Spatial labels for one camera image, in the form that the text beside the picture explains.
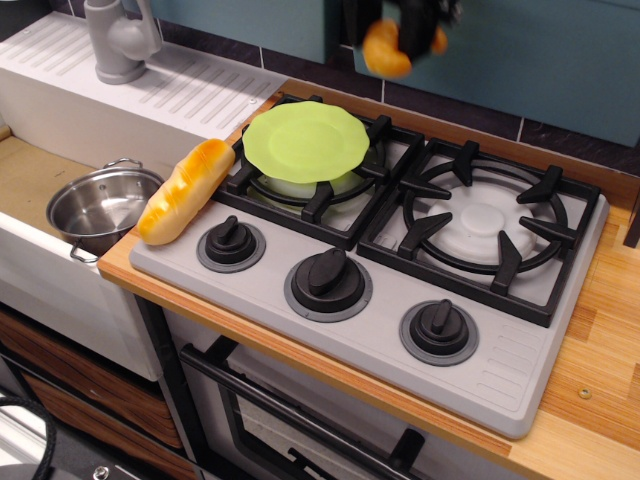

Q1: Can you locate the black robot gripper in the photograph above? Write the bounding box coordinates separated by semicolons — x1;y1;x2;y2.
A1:
343;0;463;61

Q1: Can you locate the orange toy croissant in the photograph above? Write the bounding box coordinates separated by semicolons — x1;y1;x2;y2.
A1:
362;18;448;79

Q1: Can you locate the light green plastic plate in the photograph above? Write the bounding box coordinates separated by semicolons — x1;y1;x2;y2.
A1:
242;100;370;184

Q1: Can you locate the yellow toy bread loaf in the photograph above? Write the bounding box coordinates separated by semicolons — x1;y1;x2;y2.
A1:
137;139;235;246

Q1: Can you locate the white toy sink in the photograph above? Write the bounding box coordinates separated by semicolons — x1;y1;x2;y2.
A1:
1;13;284;381

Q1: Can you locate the small stainless steel pot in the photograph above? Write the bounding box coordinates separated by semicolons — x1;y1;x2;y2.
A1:
46;158;164;263

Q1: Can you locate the black left burner grate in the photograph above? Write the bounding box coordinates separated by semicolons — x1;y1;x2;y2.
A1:
214;95;425;250

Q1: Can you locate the black burner grate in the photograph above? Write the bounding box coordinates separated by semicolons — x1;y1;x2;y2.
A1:
214;95;425;250
357;139;602;327

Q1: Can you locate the white right burner cap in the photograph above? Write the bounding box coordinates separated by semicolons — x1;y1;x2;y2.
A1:
415;184;537;265

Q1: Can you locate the black right burner grate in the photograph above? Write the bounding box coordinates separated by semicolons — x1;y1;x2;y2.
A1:
357;139;602;327

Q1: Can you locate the grey toy stove top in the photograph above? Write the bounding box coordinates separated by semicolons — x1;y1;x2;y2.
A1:
130;95;609;438

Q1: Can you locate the grey toy faucet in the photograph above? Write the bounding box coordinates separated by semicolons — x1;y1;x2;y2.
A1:
84;0;162;85

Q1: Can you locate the black middle stove knob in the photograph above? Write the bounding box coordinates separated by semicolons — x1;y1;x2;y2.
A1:
284;247;373;323

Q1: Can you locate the black stove knob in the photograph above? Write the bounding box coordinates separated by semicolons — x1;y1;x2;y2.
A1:
196;215;266;274
399;299;480;367
284;247;373;323

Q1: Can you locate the black left stove knob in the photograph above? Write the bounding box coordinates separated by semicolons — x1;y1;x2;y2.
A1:
196;215;266;274

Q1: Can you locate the black right stove knob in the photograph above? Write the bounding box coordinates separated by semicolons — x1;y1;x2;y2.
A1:
399;299;480;367

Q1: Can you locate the toy oven door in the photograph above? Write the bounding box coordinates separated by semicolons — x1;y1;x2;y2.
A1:
169;319;516;479

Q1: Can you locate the wood grain drawer front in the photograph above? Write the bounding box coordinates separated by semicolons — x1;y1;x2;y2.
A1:
1;305;196;480

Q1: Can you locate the black oven door handle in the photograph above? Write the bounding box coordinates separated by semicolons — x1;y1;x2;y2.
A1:
179;344;424;479

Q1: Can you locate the black braided cable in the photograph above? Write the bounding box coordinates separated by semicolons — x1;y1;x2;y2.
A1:
0;395;60;480

